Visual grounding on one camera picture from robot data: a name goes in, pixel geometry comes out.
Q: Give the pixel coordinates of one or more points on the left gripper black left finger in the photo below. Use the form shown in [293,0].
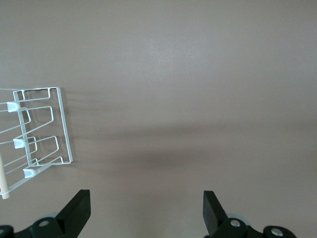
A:
[74,215]

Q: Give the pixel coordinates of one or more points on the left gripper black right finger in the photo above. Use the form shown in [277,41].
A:
[213,218]

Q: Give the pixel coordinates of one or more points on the brown table cover sheet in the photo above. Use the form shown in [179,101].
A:
[173,74]

